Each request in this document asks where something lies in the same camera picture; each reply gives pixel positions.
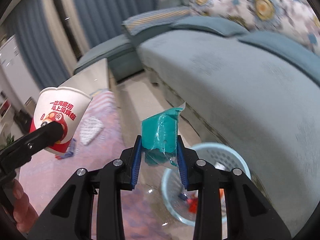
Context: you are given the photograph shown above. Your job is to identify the red plastic bag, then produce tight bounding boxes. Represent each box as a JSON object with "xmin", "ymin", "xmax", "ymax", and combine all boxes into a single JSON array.
[{"xmin": 187, "ymin": 189, "xmax": 226, "ymax": 214}]

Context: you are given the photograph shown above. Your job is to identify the white red paper cup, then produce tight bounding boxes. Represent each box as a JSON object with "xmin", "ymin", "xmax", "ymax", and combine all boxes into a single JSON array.
[{"xmin": 30, "ymin": 87, "xmax": 92, "ymax": 155}]

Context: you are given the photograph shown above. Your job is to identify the white small box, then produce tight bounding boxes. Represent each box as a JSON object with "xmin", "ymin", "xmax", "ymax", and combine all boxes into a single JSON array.
[{"xmin": 80, "ymin": 116, "xmax": 105, "ymax": 146}]

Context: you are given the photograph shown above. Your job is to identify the teal plastic bag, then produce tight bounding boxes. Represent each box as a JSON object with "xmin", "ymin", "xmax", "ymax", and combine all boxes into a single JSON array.
[{"xmin": 141, "ymin": 103, "xmax": 185, "ymax": 170}]

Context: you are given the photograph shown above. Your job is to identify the person's left hand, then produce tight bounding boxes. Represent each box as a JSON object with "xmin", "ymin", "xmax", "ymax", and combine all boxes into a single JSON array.
[{"xmin": 12, "ymin": 179, "xmax": 39, "ymax": 233}]

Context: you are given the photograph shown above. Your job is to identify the brown thermos bottle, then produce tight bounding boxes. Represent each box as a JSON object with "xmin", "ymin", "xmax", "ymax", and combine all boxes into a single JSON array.
[{"xmin": 24, "ymin": 97, "xmax": 36, "ymax": 117}]

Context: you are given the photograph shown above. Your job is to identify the blue snack packet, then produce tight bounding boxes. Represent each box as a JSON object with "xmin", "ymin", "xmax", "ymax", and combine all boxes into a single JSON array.
[{"xmin": 55, "ymin": 138, "xmax": 76, "ymax": 160}]

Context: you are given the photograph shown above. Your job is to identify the light blue plastic basket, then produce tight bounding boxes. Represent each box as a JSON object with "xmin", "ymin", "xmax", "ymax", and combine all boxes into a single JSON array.
[{"xmin": 161, "ymin": 140, "xmax": 251, "ymax": 226}]

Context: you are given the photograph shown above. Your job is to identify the white refrigerator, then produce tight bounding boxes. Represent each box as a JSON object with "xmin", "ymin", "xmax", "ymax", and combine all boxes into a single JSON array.
[{"xmin": 1, "ymin": 36, "xmax": 40, "ymax": 110}]

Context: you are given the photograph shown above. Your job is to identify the pink patterned table cloth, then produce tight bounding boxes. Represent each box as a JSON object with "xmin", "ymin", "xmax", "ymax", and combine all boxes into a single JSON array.
[{"xmin": 18, "ymin": 89, "xmax": 196, "ymax": 240}]

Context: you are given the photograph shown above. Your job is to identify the blue fabric sofa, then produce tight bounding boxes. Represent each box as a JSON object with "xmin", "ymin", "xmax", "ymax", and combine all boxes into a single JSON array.
[{"xmin": 73, "ymin": 0, "xmax": 320, "ymax": 235}]

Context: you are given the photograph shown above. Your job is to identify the white coffee table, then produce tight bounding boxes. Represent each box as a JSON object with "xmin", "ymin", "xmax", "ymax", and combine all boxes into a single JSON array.
[{"xmin": 60, "ymin": 59, "xmax": 110, "ymax": 96}]

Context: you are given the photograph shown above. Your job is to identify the blue curtain left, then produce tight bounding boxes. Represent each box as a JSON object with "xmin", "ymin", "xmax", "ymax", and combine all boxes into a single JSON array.
[{"xmin": 4, "ymin": 0, "xmax": 70, "ymax": 89}]

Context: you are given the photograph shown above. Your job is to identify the blue curtain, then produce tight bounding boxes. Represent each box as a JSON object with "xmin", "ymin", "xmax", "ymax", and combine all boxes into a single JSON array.
[
  {"xmin": 73, "ymin": 0, "xmax": 158, "ymax": 48},
  {"xmin": 4, "ymin": 0, "xmax": 70, "ymax": 89}
]

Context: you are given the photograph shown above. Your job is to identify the blue pillow near right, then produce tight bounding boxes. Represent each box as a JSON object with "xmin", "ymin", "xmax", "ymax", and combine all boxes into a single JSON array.
[{"xmin": 238, "ymin": 31, "xmax": 319, "ymax": 85}]

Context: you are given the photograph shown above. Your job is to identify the blue pillow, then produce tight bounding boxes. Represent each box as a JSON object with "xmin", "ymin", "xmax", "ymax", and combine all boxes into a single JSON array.
[
  {"xmin": 238, "ymin": 31, "xmax": 319, "ymax": 85},
  {"xmin": 171, "ymin": 16, "xmax": 249, "ymax": 37}
]

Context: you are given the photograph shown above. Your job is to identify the blue curtain right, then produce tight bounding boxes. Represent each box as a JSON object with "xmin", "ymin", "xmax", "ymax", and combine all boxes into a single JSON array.
[{"xmin": 73, "ymin": 0, "xmax": 158, "ymax": 48}]

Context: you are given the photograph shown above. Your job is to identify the striped armrest cover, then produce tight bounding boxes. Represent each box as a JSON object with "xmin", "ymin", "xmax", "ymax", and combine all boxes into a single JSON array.
[{"xmin": 122, "ymin": 6, "xmax": 190, "ymax": 36}]

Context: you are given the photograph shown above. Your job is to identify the blue pillow near left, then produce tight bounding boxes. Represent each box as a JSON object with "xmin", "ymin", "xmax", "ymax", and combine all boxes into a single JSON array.
[{"xmin": 171, "ymin": 16, "xmax": 249, "ymax": 37}]

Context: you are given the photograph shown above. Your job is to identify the floral sofa back cushion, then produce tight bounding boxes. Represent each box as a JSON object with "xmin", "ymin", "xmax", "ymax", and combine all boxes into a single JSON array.
[{"xmin": 189, "ymin": 0, "xmax": 319, "ymax": 54}]

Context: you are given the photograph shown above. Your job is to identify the teal back cushion far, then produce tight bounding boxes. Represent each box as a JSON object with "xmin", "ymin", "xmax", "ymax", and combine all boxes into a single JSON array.
[{"xmin": 157, "ymin": 0, "xmax": 189, "ymax": 10}]

